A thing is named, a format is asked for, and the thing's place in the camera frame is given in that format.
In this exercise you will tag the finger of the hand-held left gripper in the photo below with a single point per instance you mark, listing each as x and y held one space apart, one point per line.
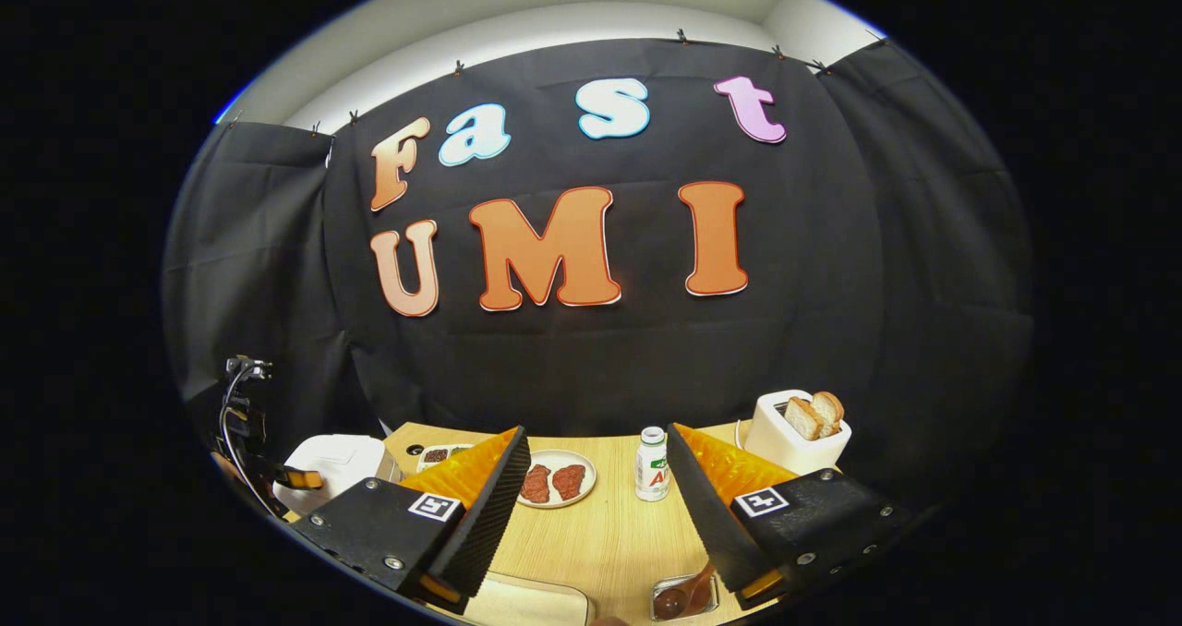
300 479

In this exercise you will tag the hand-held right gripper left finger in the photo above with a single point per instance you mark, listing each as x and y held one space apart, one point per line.
485 524

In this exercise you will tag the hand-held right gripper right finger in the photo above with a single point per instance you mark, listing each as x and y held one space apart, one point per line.
711 524

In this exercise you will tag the white rice cooker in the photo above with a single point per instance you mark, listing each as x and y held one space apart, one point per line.
342 460

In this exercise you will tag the brown wooden spoon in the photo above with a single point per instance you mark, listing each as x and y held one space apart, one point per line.
683 596

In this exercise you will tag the brown meat piece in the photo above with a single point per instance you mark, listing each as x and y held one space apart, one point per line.
536 485
569 482

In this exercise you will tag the white drink bottle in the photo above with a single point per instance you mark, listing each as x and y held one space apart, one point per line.
652 469

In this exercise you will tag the white divided grain dish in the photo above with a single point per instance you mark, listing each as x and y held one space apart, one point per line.
439 455

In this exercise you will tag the beige container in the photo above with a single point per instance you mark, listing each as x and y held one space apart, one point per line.
526 603

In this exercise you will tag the white toaster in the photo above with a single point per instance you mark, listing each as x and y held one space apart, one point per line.
776 441

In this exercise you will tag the white round plate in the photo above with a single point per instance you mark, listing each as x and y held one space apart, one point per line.
591 478

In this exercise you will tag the toast bread slice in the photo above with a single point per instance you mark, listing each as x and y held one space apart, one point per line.
831 409
803 418

